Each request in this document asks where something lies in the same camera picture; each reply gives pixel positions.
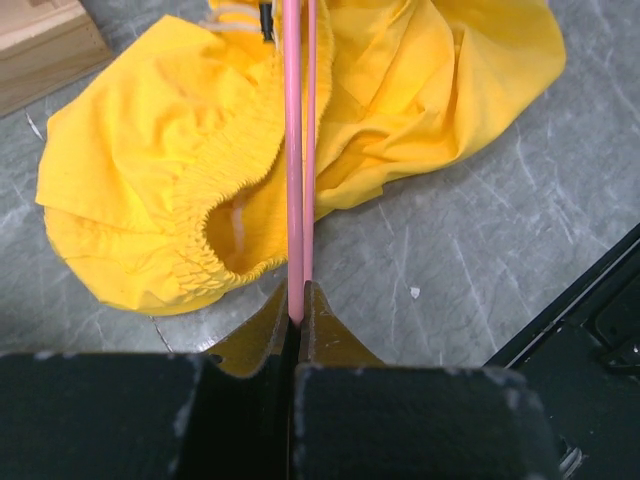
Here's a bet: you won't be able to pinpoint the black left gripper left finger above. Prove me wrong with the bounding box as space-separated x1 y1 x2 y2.
1 286 291 479

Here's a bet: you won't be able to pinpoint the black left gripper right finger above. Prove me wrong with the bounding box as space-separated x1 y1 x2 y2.
292 283 560 479

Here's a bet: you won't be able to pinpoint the yellow shorts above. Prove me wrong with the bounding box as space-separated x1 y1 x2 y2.
36 1 566 316

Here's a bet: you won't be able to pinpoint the wooden hanger rack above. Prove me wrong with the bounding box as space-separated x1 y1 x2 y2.
1 0 113 116

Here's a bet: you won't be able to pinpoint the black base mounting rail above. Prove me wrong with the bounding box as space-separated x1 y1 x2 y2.
488 228 639 479

